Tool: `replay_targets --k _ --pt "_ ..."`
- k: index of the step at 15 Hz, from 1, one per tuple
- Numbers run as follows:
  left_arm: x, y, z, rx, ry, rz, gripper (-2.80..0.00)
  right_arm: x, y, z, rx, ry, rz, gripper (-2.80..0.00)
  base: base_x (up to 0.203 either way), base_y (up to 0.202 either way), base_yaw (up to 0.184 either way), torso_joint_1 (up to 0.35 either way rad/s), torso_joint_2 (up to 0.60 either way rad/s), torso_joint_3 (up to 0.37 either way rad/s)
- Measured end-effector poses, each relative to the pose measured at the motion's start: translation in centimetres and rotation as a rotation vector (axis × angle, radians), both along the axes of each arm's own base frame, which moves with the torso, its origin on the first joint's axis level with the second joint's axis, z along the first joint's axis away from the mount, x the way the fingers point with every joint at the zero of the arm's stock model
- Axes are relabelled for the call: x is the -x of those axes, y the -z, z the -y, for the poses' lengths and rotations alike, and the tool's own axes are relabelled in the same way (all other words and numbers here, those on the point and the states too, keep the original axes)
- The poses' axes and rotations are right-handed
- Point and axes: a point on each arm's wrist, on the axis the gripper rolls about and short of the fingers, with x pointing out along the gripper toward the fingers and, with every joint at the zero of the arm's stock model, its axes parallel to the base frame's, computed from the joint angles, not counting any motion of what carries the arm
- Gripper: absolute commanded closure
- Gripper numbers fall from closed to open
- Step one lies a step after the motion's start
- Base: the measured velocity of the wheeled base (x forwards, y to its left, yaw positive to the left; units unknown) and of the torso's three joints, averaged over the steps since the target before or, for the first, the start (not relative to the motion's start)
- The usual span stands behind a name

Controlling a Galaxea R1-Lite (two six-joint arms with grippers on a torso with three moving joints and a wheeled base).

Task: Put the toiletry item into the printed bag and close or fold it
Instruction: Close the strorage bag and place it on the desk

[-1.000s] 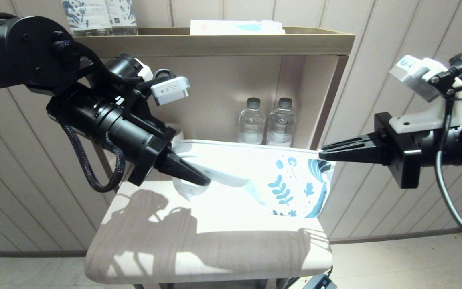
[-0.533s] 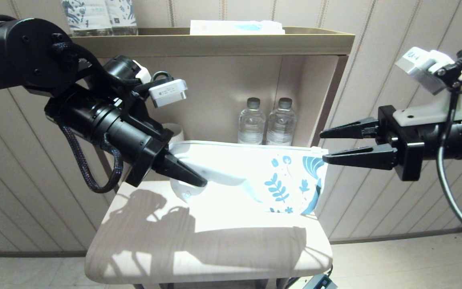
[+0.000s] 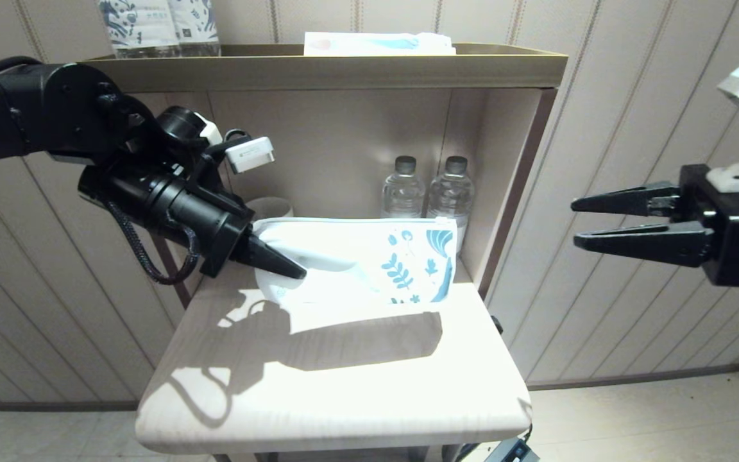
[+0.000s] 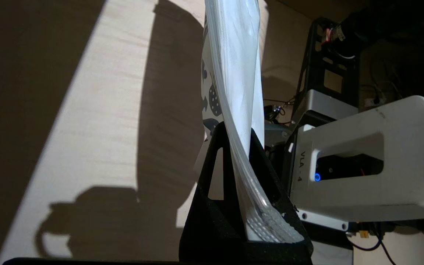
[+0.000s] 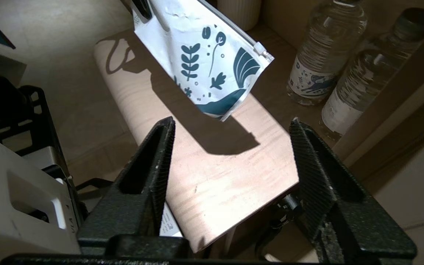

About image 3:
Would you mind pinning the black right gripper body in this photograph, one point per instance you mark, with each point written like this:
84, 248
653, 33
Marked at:
729, 224

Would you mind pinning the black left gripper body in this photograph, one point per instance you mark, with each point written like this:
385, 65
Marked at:
228, 247

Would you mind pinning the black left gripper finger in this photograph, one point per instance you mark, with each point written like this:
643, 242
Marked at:
270, 256

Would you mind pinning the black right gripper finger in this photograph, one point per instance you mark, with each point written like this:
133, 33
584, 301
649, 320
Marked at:
626, 200
645, 242

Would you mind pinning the white floral plastic bag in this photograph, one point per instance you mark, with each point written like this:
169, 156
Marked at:
356, 263

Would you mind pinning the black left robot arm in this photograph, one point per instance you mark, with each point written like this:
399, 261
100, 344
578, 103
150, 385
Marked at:
55, 122

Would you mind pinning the white ribbed mug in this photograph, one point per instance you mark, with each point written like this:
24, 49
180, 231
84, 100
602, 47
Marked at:
270, 206

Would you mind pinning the clear plastic water bottle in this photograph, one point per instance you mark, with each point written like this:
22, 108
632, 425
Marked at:
403, 192
453, 192

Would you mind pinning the beige wooden shelf unit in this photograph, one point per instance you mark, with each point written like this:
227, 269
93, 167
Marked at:
318, 67

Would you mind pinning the white tissue pack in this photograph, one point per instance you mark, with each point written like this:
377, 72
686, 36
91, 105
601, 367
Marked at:
376, 45

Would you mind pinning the blue electronic device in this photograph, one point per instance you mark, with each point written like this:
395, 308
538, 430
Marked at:
510, 452

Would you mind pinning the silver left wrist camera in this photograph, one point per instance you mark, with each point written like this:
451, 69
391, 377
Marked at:
251, 154

